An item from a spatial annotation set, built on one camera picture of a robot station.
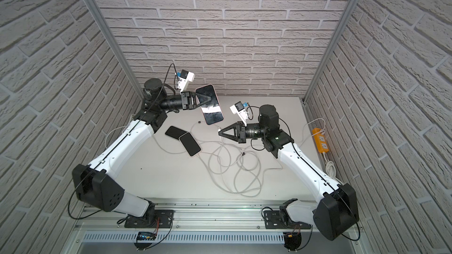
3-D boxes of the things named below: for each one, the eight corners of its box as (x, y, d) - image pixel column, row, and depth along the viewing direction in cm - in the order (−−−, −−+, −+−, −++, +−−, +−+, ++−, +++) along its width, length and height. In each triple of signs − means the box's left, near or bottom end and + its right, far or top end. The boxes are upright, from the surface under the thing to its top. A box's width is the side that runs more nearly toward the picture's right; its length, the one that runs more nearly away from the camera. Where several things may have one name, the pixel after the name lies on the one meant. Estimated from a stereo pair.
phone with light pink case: (190, 157, 94) (190, 156, 92) (178, 139, 101) (177, 137, 100) (202, 150, 97) (202, 148, 95) (189, 132, 104) (189, 131, 103)
